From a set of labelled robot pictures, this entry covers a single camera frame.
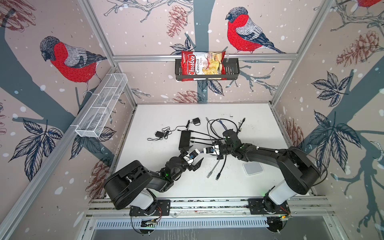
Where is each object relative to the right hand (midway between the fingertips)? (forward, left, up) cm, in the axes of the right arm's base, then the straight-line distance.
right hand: (204, 151), depth 86 cm
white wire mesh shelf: (+12, +56, +26) cm, 62 cm away
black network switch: (+10, +13, -5) cm, 17 cm away
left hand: (-3, +5, +4) cm, 7 cm away
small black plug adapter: (+27, +6, -6) cm, 28 cm away
